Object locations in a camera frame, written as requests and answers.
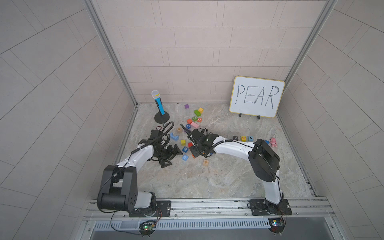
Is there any pink block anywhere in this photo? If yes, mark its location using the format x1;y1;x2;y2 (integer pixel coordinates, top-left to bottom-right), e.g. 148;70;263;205
191;122;200;129

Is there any blue toy microphone on stand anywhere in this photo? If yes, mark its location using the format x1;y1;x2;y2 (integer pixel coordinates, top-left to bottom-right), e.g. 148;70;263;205
152;90;170;124

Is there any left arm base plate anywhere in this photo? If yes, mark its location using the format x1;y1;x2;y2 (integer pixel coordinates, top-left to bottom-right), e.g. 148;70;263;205
129;201;172;218

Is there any left circuit board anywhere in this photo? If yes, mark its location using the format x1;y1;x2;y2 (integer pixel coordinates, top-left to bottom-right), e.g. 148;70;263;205
139;221;156;237

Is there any pink pig toy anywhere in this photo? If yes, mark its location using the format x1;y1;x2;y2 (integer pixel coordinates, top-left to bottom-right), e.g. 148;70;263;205
270;138;278;148

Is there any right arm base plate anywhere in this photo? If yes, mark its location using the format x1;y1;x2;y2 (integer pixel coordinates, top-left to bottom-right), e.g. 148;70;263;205
247;199;292;216

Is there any yellow framed whiteboard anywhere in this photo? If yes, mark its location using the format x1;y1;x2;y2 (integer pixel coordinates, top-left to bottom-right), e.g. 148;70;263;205
229;76;285;118

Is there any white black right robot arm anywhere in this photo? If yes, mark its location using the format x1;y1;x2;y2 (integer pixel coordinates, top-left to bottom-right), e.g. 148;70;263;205
181;125;292;217

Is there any right circuit board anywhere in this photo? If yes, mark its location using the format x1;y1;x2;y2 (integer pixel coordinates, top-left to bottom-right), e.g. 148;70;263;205
268;219;286;234

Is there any circuit board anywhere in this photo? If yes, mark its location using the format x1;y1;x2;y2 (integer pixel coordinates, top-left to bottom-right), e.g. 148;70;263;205
139;221;156;237
268;219;286;234

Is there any aluminium rail frame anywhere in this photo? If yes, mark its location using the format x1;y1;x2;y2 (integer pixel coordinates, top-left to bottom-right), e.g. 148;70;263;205
79;197;336;236

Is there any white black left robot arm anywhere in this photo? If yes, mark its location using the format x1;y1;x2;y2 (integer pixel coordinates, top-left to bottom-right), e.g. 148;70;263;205
97;122;183;216

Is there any green block at back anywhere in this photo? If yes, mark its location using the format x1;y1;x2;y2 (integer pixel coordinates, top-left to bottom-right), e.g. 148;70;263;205
194;110;201;117

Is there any light blue arch block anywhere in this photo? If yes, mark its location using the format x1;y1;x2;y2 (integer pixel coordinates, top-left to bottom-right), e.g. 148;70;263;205
170;133;179;141

